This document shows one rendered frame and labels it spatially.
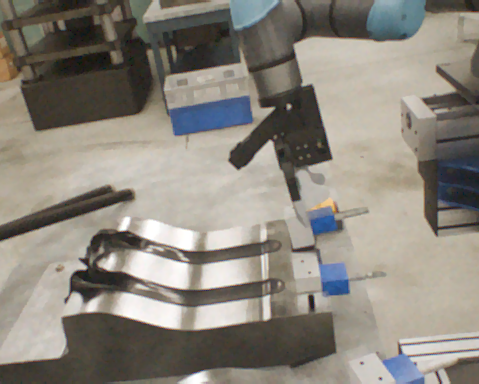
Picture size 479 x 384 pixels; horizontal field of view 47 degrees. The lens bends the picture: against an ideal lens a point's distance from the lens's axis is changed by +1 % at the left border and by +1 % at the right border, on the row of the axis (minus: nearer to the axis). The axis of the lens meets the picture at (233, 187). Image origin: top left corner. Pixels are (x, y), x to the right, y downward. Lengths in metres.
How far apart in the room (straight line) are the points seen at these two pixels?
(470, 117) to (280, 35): 0.47
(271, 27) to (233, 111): 3.24
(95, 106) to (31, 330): 3.97
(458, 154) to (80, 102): 4.00
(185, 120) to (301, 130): 3.22
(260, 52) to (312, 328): 0.39
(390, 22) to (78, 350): 0.62
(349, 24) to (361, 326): 0.44
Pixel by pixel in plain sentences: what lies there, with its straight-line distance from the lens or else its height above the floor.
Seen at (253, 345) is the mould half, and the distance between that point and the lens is 0.81.
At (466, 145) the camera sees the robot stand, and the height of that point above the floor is 0.92.
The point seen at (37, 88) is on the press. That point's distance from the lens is 4.89.
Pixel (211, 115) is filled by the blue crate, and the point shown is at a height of 0.11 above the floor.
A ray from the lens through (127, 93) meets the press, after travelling 4.74.
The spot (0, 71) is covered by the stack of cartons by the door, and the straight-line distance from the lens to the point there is 7.41.
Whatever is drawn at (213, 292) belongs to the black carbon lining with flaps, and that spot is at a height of 0.88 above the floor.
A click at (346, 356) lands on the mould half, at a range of 0.76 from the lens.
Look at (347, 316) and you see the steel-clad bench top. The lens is 0.90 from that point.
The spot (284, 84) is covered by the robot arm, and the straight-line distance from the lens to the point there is 0.80.
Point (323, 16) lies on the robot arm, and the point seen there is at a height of 1.24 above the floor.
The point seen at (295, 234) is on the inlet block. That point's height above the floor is 0.92.
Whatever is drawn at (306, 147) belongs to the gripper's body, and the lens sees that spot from 0.84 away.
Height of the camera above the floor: 1.39
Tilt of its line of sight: 26 degrees down
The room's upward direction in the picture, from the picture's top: 10 degrees counter-clockwise
